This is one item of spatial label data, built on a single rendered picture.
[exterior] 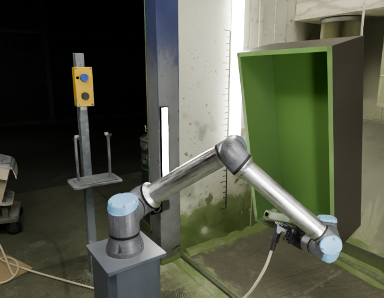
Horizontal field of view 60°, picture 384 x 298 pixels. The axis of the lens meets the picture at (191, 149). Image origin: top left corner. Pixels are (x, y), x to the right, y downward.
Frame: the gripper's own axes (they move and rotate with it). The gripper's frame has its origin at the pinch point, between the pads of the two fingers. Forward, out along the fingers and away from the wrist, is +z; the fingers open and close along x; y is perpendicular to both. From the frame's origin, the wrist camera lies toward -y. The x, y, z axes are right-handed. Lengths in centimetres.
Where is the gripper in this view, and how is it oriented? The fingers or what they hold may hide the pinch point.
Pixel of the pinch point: (279, 222)
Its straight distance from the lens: 196.1
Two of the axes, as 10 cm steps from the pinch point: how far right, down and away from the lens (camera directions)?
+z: -4.7, -1.8, 8.6
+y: -3.0, 9.5, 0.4
